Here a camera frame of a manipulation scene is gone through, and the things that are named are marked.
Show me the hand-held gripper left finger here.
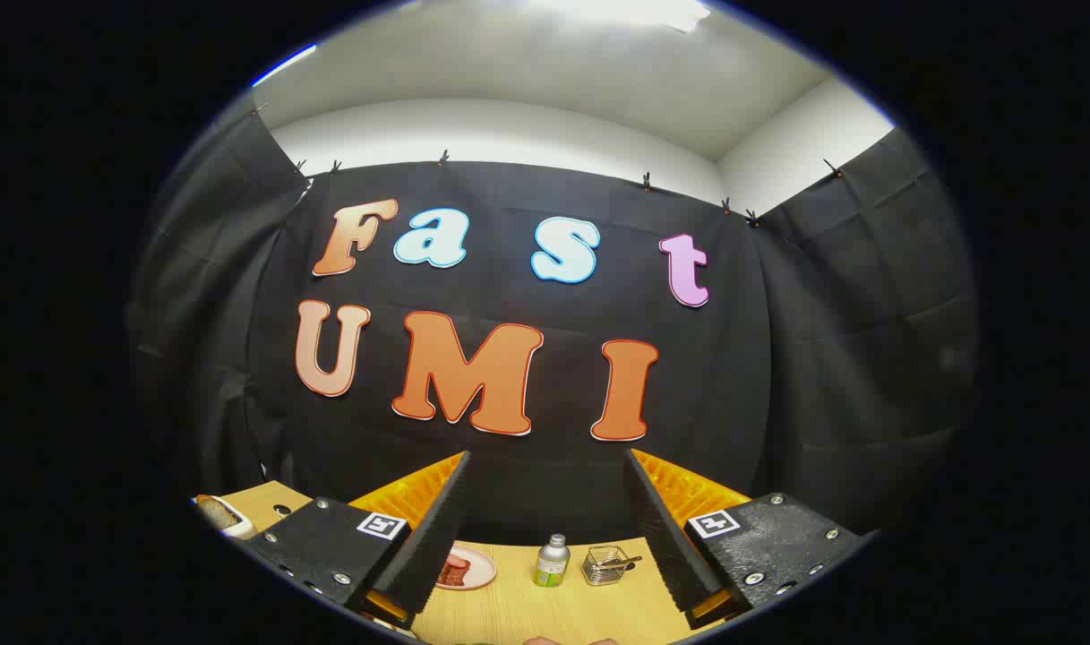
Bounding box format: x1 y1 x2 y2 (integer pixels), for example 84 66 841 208
245 451 472 630

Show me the green label bottle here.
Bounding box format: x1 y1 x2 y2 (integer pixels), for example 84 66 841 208
533 534 571 589

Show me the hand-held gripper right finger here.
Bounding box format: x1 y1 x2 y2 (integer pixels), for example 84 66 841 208
623 448 872 631

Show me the pink plate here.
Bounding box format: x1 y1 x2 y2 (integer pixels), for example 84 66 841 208
435 545 498 591

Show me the small wire basket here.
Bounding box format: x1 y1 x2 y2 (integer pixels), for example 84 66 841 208
582 545 642 587

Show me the white toaster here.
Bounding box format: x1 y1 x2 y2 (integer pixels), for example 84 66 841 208
193 494 261 541

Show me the ceiling light panel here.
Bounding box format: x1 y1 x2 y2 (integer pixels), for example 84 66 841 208
545 0 711 33

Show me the row of black cloth clips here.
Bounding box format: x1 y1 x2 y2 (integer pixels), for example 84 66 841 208
253 103 845 229

